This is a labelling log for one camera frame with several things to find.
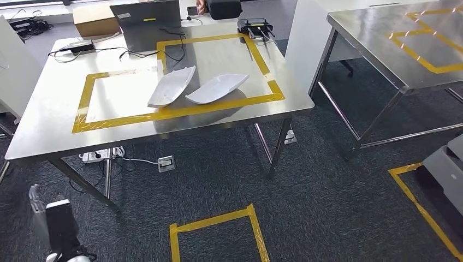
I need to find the black router with antennas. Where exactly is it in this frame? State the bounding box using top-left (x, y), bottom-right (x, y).
top-left (236, 17), bottom-right (276, 61)

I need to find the grey laptop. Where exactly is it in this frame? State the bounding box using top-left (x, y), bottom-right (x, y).
top-left (109, 0), bottom-right (183, 53)

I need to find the brown cardboard box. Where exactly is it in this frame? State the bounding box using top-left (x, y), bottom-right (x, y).
top-left (72, 3), bottom-right (121, 39)

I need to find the white side cabinet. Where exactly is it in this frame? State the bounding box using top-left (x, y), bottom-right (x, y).
top-left (0, 16), bottom-right (43, 126)

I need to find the yellow floor tape square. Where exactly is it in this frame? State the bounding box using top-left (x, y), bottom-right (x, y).
top-left (388, 163), bottom-right (463, 260)
top-left (169, 203), bottom-right (271, 262)

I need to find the white plastic shell part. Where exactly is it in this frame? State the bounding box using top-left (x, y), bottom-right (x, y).
top-left (185, 73), bottom-right (251, 105)
top-left (147, 65), bottom-right (197, 109)

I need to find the black cable bundle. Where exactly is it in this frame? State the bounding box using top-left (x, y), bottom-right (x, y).
top-left (9, 16), bottom-right (54, 39)

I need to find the black power adapter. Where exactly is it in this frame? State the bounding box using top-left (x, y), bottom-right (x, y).
top-left (68, 39), bottom-right (96, 56)

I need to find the white power strip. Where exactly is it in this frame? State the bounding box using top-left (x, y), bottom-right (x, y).
top-left (79, 146), bottom-right (126, 164)

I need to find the black bag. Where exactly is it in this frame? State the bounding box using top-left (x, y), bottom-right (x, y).
top-left (206, 0), bottom-right (242, 21)

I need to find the steel workbench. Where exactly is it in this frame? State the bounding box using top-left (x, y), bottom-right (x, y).
top-left (4, 21), bottom-right (316, 214)

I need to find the black office chair base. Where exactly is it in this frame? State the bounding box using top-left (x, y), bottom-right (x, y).
top-left (340, 59), bottom-right (355, 78)

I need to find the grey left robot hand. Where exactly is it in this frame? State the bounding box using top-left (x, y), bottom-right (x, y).
top-left (28, 183), bottom-right (85, 255)

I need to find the steel table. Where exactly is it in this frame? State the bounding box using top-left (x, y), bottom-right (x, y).
top-left (309, 0), bottom-right (463, 160)

